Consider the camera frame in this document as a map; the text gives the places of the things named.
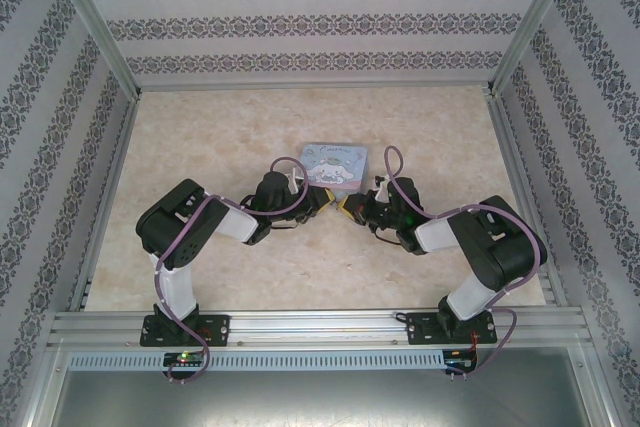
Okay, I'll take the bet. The grey metal panel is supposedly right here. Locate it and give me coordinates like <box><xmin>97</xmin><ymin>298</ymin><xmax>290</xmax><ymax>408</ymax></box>
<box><xmin>47</xmin><ymin>369</ymin><xmax>596</xmax><ymax>427</ymax></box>

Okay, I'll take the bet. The right aluminium side rail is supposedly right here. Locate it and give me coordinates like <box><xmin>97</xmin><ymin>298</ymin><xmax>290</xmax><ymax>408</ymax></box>
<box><xmin>486</xmin><ymin>91</ymin><xmax>564</xmax><ymax>307</ymax></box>

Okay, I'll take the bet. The small circuit board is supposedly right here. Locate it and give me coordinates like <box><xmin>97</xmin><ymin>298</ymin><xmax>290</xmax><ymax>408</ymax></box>
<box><xmin>444</xmin><ymin>349</ymin><xmax>477</xmax><ymax>374</ymax></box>
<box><xmin>163</xmin><ymin>350</ymin><xmax>207</xmax><ymax>367</ymax></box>

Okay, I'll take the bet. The left aluminium frame post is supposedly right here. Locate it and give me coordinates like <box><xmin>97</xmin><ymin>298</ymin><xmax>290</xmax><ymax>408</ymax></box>
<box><xmin>42</xmin><ymin>0</ymin><xmax>143</xmax><ymax>97</ymax></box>

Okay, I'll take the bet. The right aluminium frame post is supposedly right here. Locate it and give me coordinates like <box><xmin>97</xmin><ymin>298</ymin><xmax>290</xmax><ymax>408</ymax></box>
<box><xmin>486</xmin><ymin>0</ymin><xmax>585</xmax><ymax>94</ymax></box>

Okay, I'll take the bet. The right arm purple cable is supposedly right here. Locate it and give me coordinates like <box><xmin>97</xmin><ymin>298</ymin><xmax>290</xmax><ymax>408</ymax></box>
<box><xmin>382</xmin><ymin>145</ymin><xmax>550</xmax><ymax>378</ymax></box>

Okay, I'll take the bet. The right small circuit board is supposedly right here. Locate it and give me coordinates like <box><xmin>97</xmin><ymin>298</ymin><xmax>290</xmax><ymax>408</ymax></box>
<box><xmin>444</xmin><ymin>349</ymin><xmax>477</xmax><ymax>374</ymax></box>

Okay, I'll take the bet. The left aluminium side rail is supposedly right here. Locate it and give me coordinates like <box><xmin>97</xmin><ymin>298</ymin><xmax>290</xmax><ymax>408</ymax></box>
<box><xmin>68</xmin><ymin>91</ymin><xmax>144</xmax><ymax>312</ymax></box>

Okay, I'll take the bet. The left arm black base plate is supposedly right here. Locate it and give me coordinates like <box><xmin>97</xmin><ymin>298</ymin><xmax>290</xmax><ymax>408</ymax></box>
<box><xmin>141</xmin><ymin>314</ymin><xmax>232</xmax><ymax>349</ymax></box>

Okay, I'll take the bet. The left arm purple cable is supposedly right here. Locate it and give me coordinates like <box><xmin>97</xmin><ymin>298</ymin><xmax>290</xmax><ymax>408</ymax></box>
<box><xmin>155</xmin><ymin>155</ymin><xmax>311</xmax><ymax>384</ymax></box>

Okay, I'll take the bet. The slotted grey cable duct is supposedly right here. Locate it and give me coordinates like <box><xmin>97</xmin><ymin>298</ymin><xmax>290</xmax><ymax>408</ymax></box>
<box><xmin>67</xmin><ymin>350</ymin><xmax>447</xmax><ymax>370</ymax></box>

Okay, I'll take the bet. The aluminium mounting rail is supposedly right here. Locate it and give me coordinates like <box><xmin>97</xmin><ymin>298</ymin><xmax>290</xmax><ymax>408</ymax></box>
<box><xmin>48</xmin><ymin>309</ymin><xmax>587</xmax><ymax>349</ymax></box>

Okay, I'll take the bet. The cartoon bunny tin box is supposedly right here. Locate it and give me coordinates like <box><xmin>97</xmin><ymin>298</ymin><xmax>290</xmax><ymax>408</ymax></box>
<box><xmin>298</xmin><ymin>141</ymin><xmax>371</xmax><ymax>194</ymax></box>

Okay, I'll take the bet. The aluminium frame post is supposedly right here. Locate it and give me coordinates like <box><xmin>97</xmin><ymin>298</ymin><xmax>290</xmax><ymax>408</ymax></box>
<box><xmin>486</xmin><ymin>0</ymin><xmax>585</xmax><ymax>94</ymax></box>
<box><xmin>42</xmin><ymin>0</ymin><xmax>143</xmax><ymax>97</ymax></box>

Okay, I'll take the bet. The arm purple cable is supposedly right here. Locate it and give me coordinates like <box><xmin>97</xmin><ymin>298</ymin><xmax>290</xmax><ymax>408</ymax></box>
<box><xmin>155</xmin><ymin>155</ymin><xmax>311</xmax><ymax>384</ymax></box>
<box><xmin>382</xmin><ymin>145</ymin><xmax>550</xmax><ymax>378</ymax></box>

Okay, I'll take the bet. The aluminium side rail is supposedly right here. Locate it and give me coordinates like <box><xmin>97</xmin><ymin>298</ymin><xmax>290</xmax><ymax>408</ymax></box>
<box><xmin>68</xmin><ymin>91</ymin><xmax>144</xmax><ymax>312</ymax></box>
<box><xmin>486</xmin><ymin>91</ymin><xmax>564</xmax><ymax>307</ymax></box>

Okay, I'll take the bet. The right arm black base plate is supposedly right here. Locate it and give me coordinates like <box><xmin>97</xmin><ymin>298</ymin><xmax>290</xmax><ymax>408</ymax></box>
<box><xmin>405</xmin><ymin>311</ymin><xmax>499</xmax><ymax>347</ymax></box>

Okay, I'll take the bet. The left small circuit board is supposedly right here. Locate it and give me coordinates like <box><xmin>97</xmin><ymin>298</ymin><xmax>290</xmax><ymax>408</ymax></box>
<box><xmin>163</xmin><ymin>350</ymin><xmax>207</xmax><ymax>367</ymax></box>

